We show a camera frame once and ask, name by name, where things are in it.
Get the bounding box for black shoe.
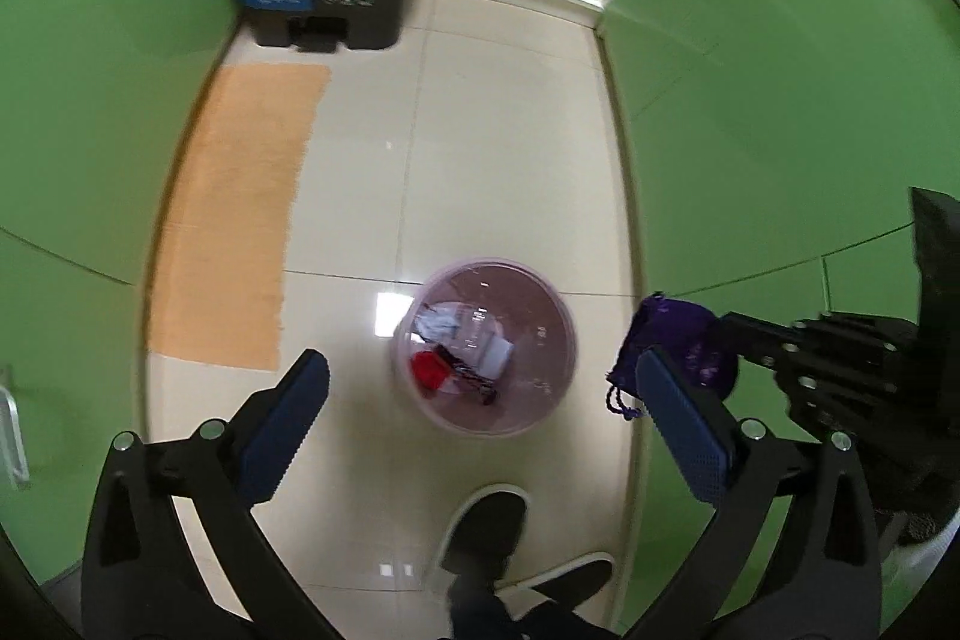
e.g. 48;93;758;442
496;552;615;609
425;484;529;591

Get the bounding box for purple drawstring pouch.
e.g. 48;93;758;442
605;291;739;420

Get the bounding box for white paper ball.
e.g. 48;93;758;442
413;304;462;342

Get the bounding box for black shoe right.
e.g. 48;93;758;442
496;552;615;609

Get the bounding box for black shoe left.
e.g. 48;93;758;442
425;484;529;591

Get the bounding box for black colourful patterned tube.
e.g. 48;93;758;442
433;344;498;406

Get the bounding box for pink trash bin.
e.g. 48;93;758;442
391;259;578;438

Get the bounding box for red cloth piece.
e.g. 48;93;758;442
409;351;452;396

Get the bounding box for white ribbed plastic box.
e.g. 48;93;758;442
475;335;514;381

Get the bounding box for orange floor mat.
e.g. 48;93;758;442
146;64;331;370

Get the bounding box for clear bottle red label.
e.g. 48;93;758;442
446;260;578;437

